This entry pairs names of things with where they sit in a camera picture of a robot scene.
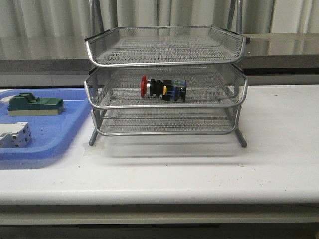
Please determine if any red emergency stop button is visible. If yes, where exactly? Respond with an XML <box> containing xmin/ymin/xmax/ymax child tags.
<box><xmin>140</xmin><ymin>75</ymin><xmax>187</xmax><ymax>102</ymax></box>

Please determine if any silver mesh tray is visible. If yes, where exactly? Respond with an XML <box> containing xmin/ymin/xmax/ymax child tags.
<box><xmin>85</xmin><ymin>25</ymin><xmax>246</xmax><ymax>67</ymax></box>
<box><xmin>84</xmin><ymin>64</ymin><xmax>248</xmax><ymax>109</ymax></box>
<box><xmin>91</xmin><ymin>107</ymin><xmax>241</xmax><ymax>136</ymax></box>

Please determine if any silver mesh bottom tray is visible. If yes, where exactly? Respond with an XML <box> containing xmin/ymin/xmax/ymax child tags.
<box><xmin>91</xmin><ymin>107</ymin><xmax>241</xmax><ymax>136</ymax></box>

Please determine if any silver mesh top tray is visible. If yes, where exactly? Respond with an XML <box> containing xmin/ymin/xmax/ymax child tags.
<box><xmin>85</xmin><ymin>25</ymin><xmax>246</xmax><ymax>67</ymax></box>

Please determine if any blue plastic tray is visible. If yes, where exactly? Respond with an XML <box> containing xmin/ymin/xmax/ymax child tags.
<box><xmin>0</xmin><ymin>88</ymin><xmax>91</xmax><ymax>169</ymax></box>

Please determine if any white circuit breaker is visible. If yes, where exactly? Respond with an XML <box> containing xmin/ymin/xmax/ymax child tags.
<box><xmin>0</xmin><ymin>122</ymin><xmax>31</xmax><ymax>148</ymax></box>

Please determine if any grey metal rack frame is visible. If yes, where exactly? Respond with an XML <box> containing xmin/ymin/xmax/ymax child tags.
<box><xmin>88</xmin><ymin>0</ymin><xmax>248</xmax><ymax>148</ymax></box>

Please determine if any green electrical switch block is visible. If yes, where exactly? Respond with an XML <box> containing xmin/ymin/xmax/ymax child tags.
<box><xmin>7</xmin><ymin>93</ymin><xmax>64</xmax><ymax>116</ymax></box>

